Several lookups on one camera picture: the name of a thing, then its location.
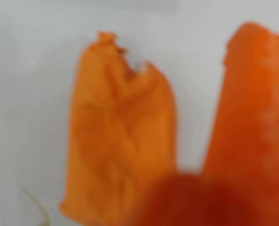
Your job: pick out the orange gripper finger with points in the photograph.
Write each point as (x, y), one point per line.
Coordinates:
(212, 202)
(252, 106)

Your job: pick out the orange crumpled paper ball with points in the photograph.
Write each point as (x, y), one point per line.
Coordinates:
(120, 129)

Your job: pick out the thin beige thread scrap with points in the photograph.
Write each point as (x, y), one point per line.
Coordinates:
(41, 208)

